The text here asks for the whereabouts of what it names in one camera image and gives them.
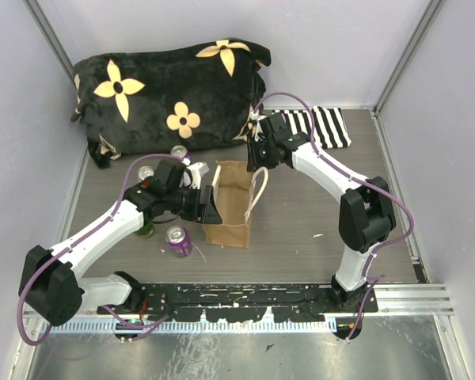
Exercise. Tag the slotted cable duct rail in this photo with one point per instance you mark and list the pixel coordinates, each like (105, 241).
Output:
(111, 325)

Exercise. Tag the purple Fanta can rear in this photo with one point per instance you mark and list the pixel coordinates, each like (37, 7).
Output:
(182, 153)

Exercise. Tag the green glass bottle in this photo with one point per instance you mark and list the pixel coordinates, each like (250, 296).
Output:
(146, 231)

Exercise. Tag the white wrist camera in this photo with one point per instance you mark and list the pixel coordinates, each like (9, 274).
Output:
(193, 174)
(254, 126)

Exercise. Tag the purple soda can front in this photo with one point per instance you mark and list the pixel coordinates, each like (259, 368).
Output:
(177, 238)

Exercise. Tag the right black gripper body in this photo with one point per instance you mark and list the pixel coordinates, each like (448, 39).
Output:
(264, 157)

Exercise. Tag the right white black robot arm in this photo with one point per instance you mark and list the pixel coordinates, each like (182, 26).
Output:
(366, 215)

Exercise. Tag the left aluminium frame post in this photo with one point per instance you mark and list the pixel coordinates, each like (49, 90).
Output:
(49, 34)

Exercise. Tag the black floral plush blanket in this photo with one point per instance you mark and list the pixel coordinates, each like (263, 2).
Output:
(200, 97)

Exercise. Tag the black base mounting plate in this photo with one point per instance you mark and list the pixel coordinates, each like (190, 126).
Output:
(241, 302)

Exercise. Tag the brown canvas tote bag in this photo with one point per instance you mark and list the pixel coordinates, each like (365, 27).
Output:
(237, 192)

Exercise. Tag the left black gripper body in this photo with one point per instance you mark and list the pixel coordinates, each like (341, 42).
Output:
(186, 202)

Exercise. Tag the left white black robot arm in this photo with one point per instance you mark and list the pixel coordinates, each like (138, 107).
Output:
(53, 281)

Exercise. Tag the black white striped cloth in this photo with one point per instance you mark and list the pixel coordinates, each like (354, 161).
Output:
(330, 128)

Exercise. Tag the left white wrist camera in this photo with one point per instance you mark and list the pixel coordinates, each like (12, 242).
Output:
(193, 174)

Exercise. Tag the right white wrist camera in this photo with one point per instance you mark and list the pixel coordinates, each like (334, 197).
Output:
(254, 126)

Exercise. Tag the aluminium frame post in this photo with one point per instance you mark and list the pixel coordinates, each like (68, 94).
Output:
(49, 34)
(427, 18)

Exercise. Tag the red cola can left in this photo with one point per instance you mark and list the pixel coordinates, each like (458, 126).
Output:
(144, 172)

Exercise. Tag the right aluminium frame post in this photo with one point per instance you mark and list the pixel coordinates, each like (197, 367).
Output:
(427, 18)

